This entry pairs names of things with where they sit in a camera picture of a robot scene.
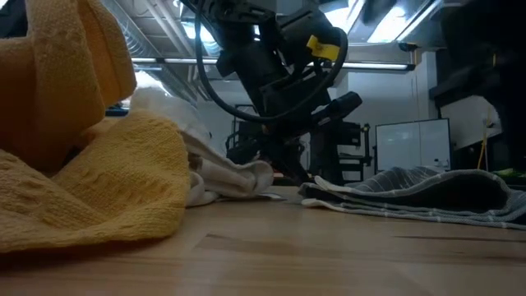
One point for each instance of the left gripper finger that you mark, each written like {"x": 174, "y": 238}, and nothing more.
{"x": 287, "y": 160}

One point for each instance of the white towel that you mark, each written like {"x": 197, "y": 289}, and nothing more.
{"x": 230, "y": 177}

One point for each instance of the grey checked towel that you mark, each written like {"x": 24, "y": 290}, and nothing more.
{"x": 411, "y": 181}

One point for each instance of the yellow towel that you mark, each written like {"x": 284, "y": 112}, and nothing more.
{"x": 102, "y": 185}

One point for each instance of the black equipment rack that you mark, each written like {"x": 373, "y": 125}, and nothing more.
{"x": 349, "y": 135}

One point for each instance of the ceiling light strip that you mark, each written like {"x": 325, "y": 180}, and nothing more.
{"x": 378, "y": 66}

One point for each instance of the whiteboard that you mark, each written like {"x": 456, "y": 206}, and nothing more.
{"x": 411, "y": 144}

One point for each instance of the green object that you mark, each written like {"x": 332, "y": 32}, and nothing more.
{"x": 509, "y": 172}

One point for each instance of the black robot station frame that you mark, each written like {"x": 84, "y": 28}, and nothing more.
{"x": 246, "y": 141}

